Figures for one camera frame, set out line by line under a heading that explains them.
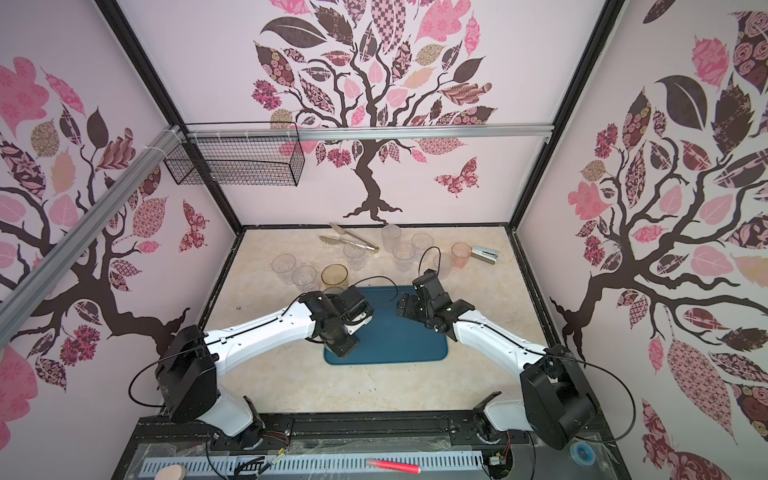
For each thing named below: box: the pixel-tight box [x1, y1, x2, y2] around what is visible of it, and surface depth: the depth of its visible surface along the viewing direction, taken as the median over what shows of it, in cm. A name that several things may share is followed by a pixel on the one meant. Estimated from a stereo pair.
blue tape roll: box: [569, 441, 596, 466], surface depth 71 cm
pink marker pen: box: [366, 458, 421, 474], surface depth 71 cm
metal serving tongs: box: [319, 222, 380, 253], surface depth 116 cm
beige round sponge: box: [154, 464, 187, 480], surface depth 69 cm
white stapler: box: [471, 246, 499, 265], surface depth 111 cm
